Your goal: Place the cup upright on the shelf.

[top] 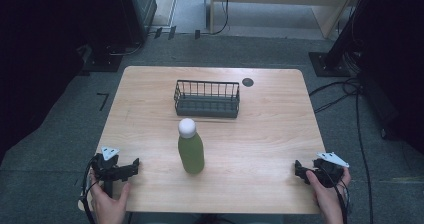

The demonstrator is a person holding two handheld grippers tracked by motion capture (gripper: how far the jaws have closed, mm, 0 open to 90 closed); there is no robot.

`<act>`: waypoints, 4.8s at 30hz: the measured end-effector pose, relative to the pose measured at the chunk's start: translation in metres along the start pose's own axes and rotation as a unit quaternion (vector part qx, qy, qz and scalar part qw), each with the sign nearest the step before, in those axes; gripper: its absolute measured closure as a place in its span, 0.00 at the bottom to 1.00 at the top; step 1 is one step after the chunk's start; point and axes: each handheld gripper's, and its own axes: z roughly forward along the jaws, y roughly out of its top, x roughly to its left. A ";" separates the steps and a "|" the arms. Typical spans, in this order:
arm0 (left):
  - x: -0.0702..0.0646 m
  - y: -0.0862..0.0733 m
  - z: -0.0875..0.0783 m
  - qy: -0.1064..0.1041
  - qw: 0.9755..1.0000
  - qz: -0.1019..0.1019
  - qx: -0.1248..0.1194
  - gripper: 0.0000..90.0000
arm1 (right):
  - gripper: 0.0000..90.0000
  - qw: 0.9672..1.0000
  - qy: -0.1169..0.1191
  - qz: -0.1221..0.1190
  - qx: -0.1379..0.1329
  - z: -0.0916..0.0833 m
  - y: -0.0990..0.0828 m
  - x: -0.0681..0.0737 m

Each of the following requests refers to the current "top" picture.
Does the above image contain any thin black hanging cable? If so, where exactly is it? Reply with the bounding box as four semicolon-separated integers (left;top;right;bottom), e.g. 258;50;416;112
209;0;232;36

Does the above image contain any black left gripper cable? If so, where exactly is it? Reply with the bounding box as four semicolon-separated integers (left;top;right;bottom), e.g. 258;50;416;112
79;154;101;224

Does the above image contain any black metal stand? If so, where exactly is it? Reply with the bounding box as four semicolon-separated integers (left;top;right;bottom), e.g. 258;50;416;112
308;0;369;78

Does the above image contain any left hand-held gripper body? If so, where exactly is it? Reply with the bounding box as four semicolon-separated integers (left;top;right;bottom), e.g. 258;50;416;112
91;146;134;198

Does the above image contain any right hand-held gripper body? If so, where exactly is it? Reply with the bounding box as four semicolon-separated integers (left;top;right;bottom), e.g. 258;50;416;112
311;151;350;189

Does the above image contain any person's left hand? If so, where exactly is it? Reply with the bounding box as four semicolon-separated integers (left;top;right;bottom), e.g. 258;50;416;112
88;169;132;224

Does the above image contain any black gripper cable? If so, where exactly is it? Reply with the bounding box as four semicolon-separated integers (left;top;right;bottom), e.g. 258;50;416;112
79;154;101;224
319;167;352;224

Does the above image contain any green bottle with white cap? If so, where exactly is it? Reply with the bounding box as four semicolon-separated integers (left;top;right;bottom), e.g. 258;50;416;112
177;117;206;175

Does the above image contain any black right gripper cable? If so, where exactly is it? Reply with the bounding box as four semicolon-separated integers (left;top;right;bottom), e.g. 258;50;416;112
319;167;352;224

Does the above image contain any person's right hand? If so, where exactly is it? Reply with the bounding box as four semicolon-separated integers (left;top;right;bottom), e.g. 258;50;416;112
305;167;352;224

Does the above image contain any black wire basket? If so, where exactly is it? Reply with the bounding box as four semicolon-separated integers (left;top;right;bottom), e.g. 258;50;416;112
173;79;241;119

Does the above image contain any black floor cable bundle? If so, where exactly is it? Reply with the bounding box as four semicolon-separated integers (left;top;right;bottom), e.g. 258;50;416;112
308;50;375;224

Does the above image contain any black cabinet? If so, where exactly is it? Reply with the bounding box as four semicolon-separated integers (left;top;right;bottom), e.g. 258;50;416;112
77;0;158;74

